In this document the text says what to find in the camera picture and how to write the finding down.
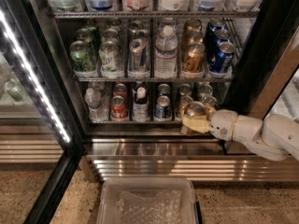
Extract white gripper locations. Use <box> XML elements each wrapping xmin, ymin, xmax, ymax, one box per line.
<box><xmin>182</xmin><ymin>106</ymin><xmax>238</xmax><ymax>141</ymax></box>

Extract orange soda can front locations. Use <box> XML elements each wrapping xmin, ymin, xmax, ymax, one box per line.
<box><xmin>180</xmin><ymin>101</ymin><xmax>206</xmax><ymax>135</ymax></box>

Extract orange soda can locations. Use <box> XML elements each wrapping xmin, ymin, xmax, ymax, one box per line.
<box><xmin>180</xmin><ymin>101</ymin><xmax>206</xmax><ymax>135</ymax></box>
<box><xmin>176</xmin><ymin>95</ymin><xmax>193</xmax><ymax>119</ymax></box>

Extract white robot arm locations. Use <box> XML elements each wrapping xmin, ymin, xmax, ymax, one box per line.
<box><xmin>182</xmin><ymin>109</ymin><xmax>299</xmax><ymax>161</ymax></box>

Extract silver can bottom front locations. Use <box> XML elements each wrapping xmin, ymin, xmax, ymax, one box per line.
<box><xmin>202</xmin><ymin>95</ymin><xmax>218</xmax><ymax>107</ymax></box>

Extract orange soda can rear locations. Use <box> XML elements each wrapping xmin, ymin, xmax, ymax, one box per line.
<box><xmin>176</xmin><ymin>95</ymin><xmax>193</xmax><ymax>119</ymax></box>

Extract silver can bottom rear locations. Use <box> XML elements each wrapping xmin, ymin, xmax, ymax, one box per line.
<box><xmin>196</xmin><ymin>84</ymin><xmax>213</xmax><ymax>101</ymax></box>

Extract blue pepsi can bottom front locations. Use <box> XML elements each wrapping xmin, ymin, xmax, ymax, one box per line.
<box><xmin>155</xmin><ymin>95</ymin><xmax>171</xmax><ymax>119</ymax></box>

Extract blue pepsi can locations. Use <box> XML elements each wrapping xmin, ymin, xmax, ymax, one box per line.
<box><xmin>157</xmin><ymin>83</ymin><xmax>171</xmax><ymax>98</ymax></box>
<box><xmin>155</xmin><ymin>95</ymin><xmax>171</xmax><ymax>119</ymax></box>

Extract blue pepsi can bottom rear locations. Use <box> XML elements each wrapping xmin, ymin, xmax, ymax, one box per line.
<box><xmin>157</xmin><ymin>83</ymin><xmax>171</xmax><ymax>98</ymax></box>

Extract blue can middle front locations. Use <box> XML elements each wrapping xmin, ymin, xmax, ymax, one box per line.
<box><xmin>209</xmin><ymin>42</ymin><xmax>235</xmax><ymax>74</ymax></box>

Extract gold can middle front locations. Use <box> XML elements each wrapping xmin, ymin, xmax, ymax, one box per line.
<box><xmin>182</xmin><ymin>42</ymin><xmax>206</xmax><ymax>73</ymax></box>

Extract gold can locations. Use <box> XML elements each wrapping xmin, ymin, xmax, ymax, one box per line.
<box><xmin>182</xmin><ymin>42</ymin><xmax>206</xmax><ymax>73</ymax></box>
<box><xmin>183</xmin><ymin>19</ymin><xmax>202</xmax><ymax>35</ymax></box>
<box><xmin>181</xmin><ymin>31</ymin><xmax>204</xmax><ymax>49</ymax></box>

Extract red soda can front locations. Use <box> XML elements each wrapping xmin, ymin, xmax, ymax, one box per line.
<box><xmin>110</xmin><ymin>95</ymin><xmax>128</xmax><ymax>119</ymax></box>

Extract red soda can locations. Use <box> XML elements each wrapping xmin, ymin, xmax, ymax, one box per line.
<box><xmin>110</xmin><ymin>95</ymin><xmax>128</xmax><ymax>119</ymax></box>
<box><xmin>113</xmin><ymin>83</ymin><xmax>128</xmax><ymax>101</ymax></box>

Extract silver blue can front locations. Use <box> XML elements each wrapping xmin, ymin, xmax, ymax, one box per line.
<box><xmin>129</xmin><ymin>39</ymin><xmax>148</xmax><ymax>73</ymax></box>

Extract silver blue can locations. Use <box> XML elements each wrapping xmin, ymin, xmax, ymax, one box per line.
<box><xmin>128</xmin><ymin>21</ymin><xmax>144</xmax><ymax>41</ymax></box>
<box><xmin>129</xmin><ymin>39</ymin><xmax>148</xmax><ymax>73</ymax></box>
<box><xmin>135</xmin><ymin>29</ymin><xmax>150</xmax><ymax>47</ymax></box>

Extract red soda can rear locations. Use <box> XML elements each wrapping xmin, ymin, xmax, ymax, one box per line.
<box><xmin>113</xmin><ymin>83</ymin><xmax>128</xmax><ymax>101</ymax></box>

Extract blue can middle rear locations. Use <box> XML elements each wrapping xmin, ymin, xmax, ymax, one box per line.
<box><xmin>205</xmin><ymin>18</ymin><xmax>226</xmax><ymax>44</ymax></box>

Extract gold can middle rear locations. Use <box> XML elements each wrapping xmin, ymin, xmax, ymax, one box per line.
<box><xmin>183</xmin><ymin>19</ymin><xmax>202</xmax><ymax>35</ymax></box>

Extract steel fridge base grille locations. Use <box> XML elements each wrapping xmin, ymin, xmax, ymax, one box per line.
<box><xmin>79</xmin><ymin>137</ymin><xmax>299</xmax><ymax>182</ymax></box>

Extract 7up can middle front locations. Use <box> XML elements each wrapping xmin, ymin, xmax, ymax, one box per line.
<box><xmin>99</xmin><ymin>41</ymin><xmax>121</xmax><ymax>73</ymax></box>

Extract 7up can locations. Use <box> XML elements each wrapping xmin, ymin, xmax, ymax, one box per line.
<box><xmin>101</xmin><ymin>29</ymin><xmax>120</xmax><ymax>44</ymax></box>
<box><xmin>107</xmin><ymin>18</ymin><xmax>123</xmax><ymax>35</ymax></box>
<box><xmin>99</xmin><ymin>41</ymin><xmax>121</xmax><ymax>73</ymax></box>

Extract silver blue can rear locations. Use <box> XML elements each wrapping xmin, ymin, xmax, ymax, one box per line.
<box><xmin>128</xmin><ymin>21</ymin><xmax>144</xmax><ymax>41</ymax></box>

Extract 7up can middle rear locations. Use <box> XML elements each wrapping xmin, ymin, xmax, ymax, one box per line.
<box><xmin>107</xmin><ymin>18</ymin><xmax>123</xmax><ymax>35</ymax></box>

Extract green can middle front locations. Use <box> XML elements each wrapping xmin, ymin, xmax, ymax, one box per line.
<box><xmin>70</xmin><ymin>40</ymin><xmax>95</xmax><ymax>73</ymax></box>

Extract dark glass bottle front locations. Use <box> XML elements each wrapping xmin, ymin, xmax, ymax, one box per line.
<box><xmin>133</xmin><ymin>87</ymin><xmax>149</xmax><ymax>122</ymax></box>

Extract dark glass bottle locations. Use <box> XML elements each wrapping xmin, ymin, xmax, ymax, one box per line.
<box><xmin>132</xmin><ymin>81</ymin><xmax>148</xmax><ymax>98</ymax></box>
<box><xmin>133</xmin><ymin>87</ymin><xmax>149</xmax><ymax>122</ymax></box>

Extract dark glass bottle rear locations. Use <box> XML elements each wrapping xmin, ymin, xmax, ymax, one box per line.
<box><xmin>132</xmin><ymin>81</ymin><xmax>148</xmax><ymax>98</ymax></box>

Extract clear water bottle middle front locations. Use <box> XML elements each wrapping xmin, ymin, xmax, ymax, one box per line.
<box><xmin>154</xmin><ymin>25</ymin><xmax>178</xmax><ymax>78</ymax></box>

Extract clear water bottle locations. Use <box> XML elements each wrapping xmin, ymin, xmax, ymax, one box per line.
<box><xmin>84</xmin><ymin>88</ymin><xmax>107</xmax><ymax>122</ymax></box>
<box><xmin>158</xmin><ymin>17</ymin><xmax>178</xmax><ymax>32</ymax></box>
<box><xmin>154</xmin><ymin>25</ymin><xmax>178</xmax><ymax>78</ymax></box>
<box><xmin>88</xmin><ymin>81</ymin><xmax>106</xmax><ymax>96</ymax></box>

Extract bubble wrap sheet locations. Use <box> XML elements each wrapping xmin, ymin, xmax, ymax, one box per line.
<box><xmin>117</xmin><ymin>189</ymin><xmax>182</xmax><ymax>224</ymax></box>

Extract clear water bottle middle rear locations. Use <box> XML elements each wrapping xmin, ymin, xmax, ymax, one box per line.
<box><xmin>158</xmin><ymin>17</ymin><xmax>178</xmax><ymax>32</ymax></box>

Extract clear water bottle bottom front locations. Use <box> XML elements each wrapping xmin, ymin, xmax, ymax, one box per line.
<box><xmin>84</xmin><ymin>88</ymin><xmax>107</xmax><ymax>122</ymax></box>

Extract clear water bottle bottom rear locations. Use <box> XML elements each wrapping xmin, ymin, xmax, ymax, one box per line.
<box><xmin>88</xmin><ymin>81</ymin><xmax>106</xmax><ymax>96</ymax></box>

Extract clear plastic bin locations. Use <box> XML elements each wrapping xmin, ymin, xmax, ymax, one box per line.
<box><xmin>97</xmin><ymin>177</ymin><xmax>203</xmax><ymax>224</ymax></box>

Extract bottom wire shelf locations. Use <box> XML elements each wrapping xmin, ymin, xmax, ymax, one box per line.
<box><xmin>89</xmin><ymin>120</ymin><xmax>181</xmax><ymax>125</ymax></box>

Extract wire shelf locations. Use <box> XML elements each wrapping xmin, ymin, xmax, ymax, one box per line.
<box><xmin>77</xmin><ymin>77</ymin><xmax>233</xmax><ymax>83</ymax></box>
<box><xmin>50</xmin><ymin>11</ymin><xmax>258</xmax><ymax>19</ymax></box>
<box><xmin>89</xmin><ymin>120</ymin><xmax>181</xmax><ymax>125</ymax></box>

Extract middle wire shelf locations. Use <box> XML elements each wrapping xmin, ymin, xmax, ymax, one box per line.
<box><xmin>77</xmin><ymin>77</ymin><xmax>233</xmax><ymax>83</ymax></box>

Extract top wire shelf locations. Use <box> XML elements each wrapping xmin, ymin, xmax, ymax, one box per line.
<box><xmin>50</xmin><ymin>11</ymin><xmax>258</xmax><ymax>19</ymax></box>

